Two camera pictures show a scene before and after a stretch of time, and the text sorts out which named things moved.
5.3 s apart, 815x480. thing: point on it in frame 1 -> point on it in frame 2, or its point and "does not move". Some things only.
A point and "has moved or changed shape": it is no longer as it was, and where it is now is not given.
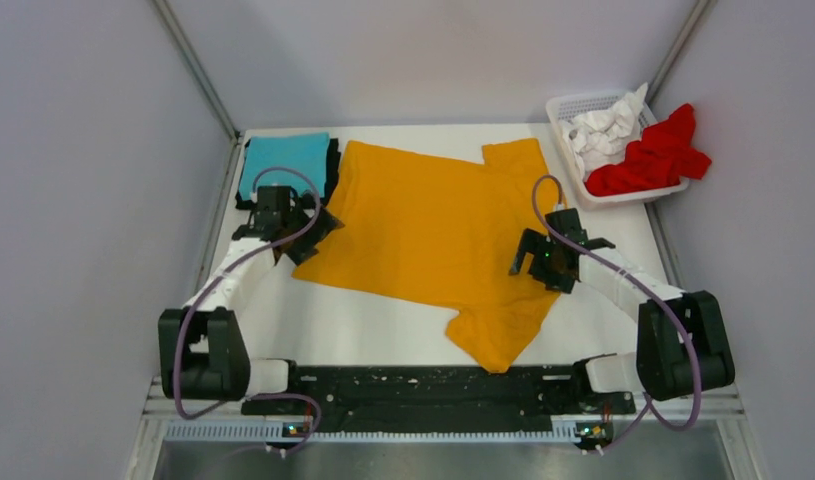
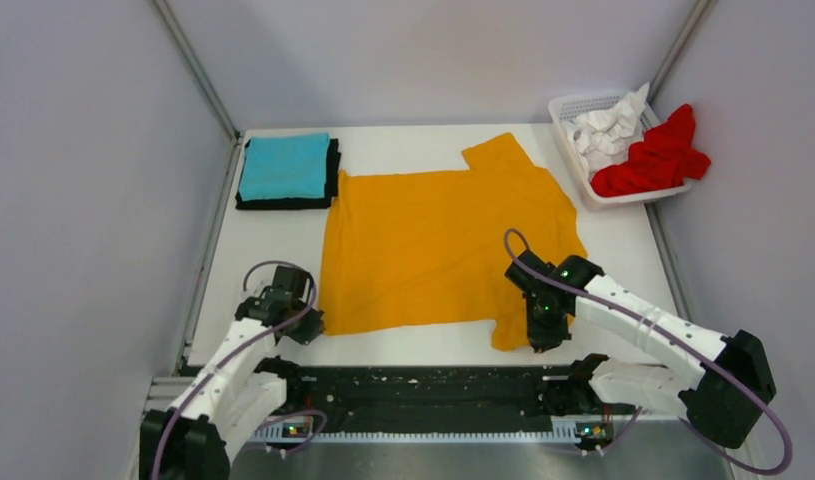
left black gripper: x=322 y=226 -> x=312 y=328
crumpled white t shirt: x=599 y=137 does not move
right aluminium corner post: x=677 y=50 does not move
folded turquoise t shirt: x=304 y=152 does not move
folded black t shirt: x=333 y=164 does not move
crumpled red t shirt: x=665 y=152 does not move
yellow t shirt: x=437 y=236 has moved or changed shape
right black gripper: x=531 y=242 -> x=543 y=339
